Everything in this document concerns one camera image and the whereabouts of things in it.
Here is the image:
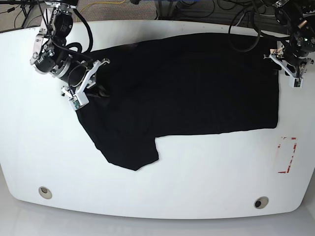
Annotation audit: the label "black tripod stand legs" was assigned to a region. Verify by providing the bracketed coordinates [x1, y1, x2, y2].
[0, 0, 53, 32]

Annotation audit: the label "right table grommet hole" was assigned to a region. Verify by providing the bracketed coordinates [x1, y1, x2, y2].
[254, 196, 269, 209]

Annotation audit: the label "left table grommet hole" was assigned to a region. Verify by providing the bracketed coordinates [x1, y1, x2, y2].
[38, 186, 52, 200]

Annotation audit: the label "yellow cable on floor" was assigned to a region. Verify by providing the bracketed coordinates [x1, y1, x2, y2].
[76, 1, 128, 22]

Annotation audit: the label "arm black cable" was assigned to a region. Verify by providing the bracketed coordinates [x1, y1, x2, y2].
[216, 0, 296, 54]
[63, 7, 99, 67]

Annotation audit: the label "table grommet hole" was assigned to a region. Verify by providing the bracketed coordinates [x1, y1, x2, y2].
[38, 186, 52, 200]
[254, 196, 269, 209]

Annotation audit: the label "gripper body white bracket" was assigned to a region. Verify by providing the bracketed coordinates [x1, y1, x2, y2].
[264, 46, 313, 88]
[61, 59, 110, 111]

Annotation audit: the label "red tape marking rectangle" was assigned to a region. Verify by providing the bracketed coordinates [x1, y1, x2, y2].
[274, 137, 297, 174]

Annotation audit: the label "black t-shirt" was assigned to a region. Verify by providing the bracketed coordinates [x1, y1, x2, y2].
[76, 33, 279, 171]

